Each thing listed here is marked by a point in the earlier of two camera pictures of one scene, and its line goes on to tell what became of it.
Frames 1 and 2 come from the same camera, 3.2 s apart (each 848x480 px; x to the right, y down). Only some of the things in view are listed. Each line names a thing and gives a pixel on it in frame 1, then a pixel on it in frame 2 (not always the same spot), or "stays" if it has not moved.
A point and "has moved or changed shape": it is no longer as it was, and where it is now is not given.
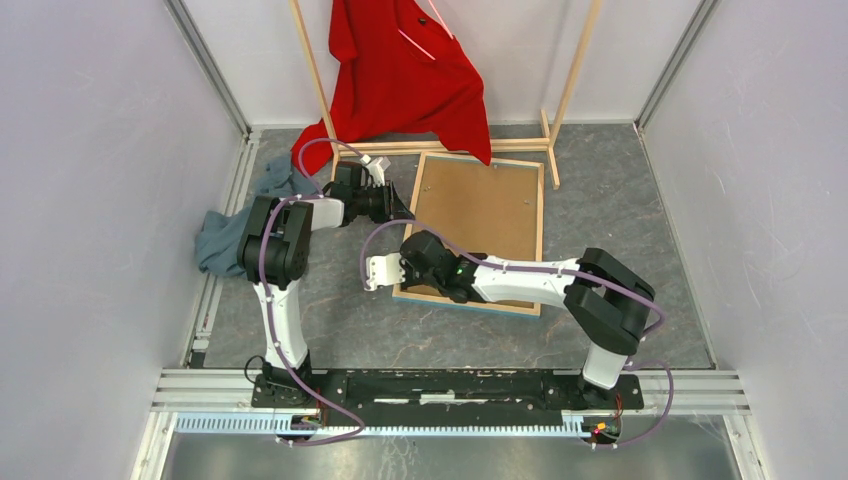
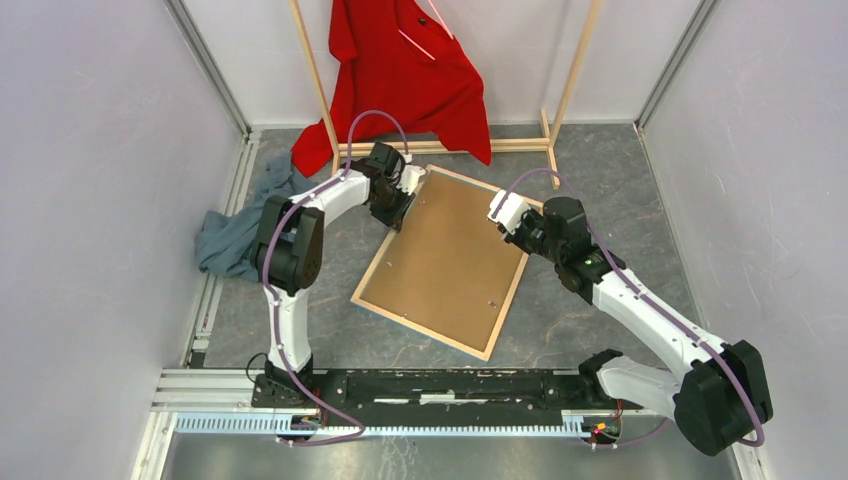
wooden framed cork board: (474, 206) has moved or changed shape
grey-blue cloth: (220, 233) stays
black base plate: (447, 393) stays
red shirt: (403, 76) stays
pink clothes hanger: (441, 21) stays
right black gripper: (409, 280) → (516, 238)
